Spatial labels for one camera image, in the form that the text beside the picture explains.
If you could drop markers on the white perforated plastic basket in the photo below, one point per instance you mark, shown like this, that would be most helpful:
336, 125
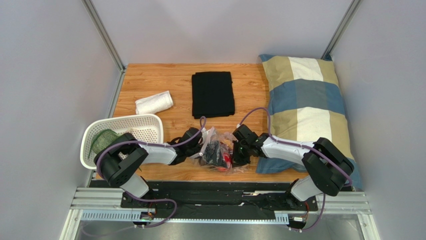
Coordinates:
144, 127

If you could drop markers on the clear zip top bag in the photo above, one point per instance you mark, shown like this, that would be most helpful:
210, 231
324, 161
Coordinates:
226, 139

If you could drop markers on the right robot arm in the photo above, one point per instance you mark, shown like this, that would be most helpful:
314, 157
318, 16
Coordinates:
328, 169

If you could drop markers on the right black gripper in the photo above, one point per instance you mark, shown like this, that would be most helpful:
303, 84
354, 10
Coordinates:
237, 156

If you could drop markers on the white rolled towel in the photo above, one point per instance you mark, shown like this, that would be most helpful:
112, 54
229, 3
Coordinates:
154, 104

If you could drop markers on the plaid pillow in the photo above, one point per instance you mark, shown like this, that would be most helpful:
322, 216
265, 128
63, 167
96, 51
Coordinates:
305, 101

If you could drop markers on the left aluminium frame post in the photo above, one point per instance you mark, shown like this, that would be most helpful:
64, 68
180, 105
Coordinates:
97, 21

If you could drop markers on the red fake tomato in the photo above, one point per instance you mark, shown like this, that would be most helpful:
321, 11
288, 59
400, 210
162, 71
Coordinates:
227, 160

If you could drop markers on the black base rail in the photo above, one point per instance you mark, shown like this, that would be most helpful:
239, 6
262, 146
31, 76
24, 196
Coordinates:
215, 202

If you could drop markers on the right aluminium frame post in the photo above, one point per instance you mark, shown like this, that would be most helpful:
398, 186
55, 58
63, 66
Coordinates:
341, 28

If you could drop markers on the aluminium frame post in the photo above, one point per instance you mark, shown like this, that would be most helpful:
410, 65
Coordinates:
97, 21
341, 28

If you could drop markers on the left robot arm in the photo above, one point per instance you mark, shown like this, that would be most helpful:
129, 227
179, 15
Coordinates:
118, 162

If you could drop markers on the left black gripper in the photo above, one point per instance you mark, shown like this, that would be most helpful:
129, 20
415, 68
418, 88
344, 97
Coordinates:
216, 157

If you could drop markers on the black folded cloth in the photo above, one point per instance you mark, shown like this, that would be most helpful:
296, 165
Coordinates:
212, 94

